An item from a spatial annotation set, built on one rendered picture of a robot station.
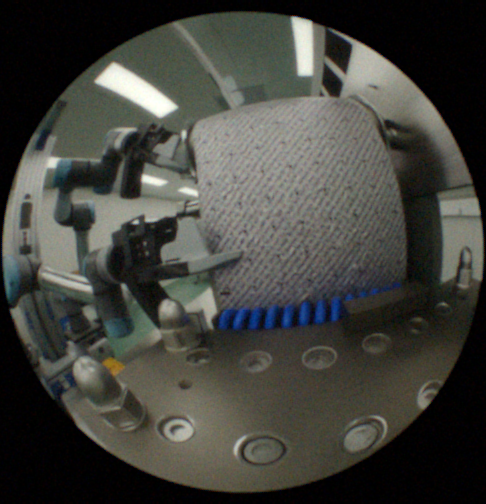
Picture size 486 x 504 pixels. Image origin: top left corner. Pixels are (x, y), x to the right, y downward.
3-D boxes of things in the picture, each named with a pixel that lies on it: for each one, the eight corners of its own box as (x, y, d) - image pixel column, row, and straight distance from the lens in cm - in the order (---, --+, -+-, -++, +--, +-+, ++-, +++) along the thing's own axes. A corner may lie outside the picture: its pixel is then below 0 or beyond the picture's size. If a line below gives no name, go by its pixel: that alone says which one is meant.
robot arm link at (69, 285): (32, 283, 79) (133, 311, 60) (18, 288, 72) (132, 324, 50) (32, 252, 77) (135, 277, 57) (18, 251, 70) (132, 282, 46)
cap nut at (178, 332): (177, 331, 19) (165, 292, 18) (207, 334, 17) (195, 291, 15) (157, 349, 17) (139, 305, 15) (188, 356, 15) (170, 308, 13)
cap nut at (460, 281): (450, 283, 26) (453, 246, 25) (459, 277, 29) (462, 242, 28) (466, 292, 24) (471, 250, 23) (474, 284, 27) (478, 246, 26)
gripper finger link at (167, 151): (191, 134, 25) (159, 130, 33) (169, 170, 25) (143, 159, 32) (203, 143, 27) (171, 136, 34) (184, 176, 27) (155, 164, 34)
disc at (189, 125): (230, 191, 35) (211, 127, 37) (232, 191, 35) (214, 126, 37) (201, 210, 22) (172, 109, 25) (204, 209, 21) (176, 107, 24)
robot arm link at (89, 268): (109, 283, 47) (102, 249, 47) (131, 282, 38) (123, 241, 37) (85, 291, 44) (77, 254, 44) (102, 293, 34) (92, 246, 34)
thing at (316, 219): (225, 317, 22) (198, 167, 21) (402, 289, 25) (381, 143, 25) (224, 319, 21) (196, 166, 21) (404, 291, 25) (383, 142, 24)
